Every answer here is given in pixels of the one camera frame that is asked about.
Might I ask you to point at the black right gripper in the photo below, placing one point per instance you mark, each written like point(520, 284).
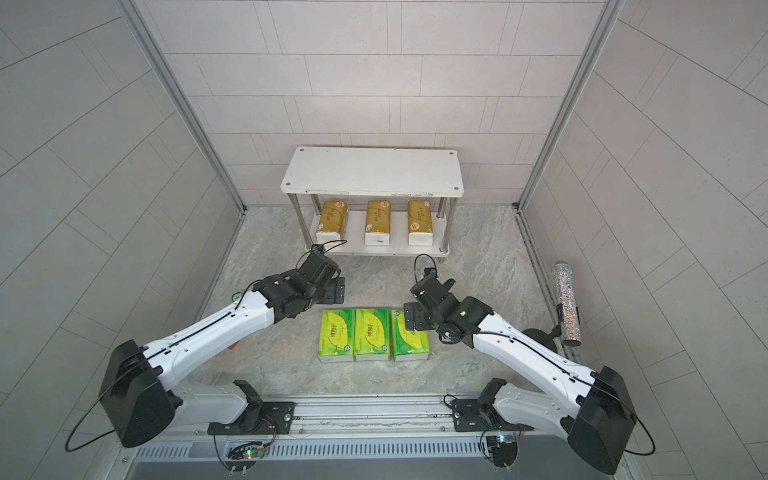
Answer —
point(418, 309)

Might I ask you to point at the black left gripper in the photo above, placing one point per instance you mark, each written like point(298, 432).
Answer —
point(333, 296)

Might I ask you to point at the gold tissue pack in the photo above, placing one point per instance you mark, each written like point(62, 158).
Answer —
point(378, 223)
point(420, 227)
point(332, 221)

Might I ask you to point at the green tissue pack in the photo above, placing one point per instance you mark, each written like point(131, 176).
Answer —
point(407, 345)
point(337, 336)
point(372, 335)

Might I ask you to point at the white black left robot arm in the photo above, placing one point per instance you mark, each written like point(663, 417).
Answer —
point(142, 392)

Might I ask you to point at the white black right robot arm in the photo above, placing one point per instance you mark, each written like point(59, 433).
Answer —
point(591, 410)

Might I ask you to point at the black round stand base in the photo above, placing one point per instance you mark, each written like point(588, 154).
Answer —
point(547, 339)

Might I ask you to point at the glitter tube on stand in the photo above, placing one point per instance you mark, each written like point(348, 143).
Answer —
point(567, 309)

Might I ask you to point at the right controller circuit board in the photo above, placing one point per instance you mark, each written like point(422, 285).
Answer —
point(501, 451)

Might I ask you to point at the controller circuit board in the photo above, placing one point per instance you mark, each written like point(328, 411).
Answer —
point(243, 457)
point(501, 451)

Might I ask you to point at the left controller circuit board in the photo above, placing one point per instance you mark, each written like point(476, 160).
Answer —
point(243, 457)

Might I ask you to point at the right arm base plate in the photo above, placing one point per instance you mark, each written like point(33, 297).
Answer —
point(469, 416)

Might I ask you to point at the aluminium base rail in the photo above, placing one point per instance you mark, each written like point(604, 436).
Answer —
point(341, 415)

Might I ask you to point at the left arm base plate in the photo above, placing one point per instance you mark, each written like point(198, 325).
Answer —
point(270, 418)

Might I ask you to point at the aluminium corner frame post left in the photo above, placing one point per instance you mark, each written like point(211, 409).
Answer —
point(151, 50)

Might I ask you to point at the aluminium corner frame post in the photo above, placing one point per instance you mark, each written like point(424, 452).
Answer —
point(151, 50)
point(605, 22)

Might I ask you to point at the aluminium corner frame post right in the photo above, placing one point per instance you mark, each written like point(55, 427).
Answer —
point(605, 22)

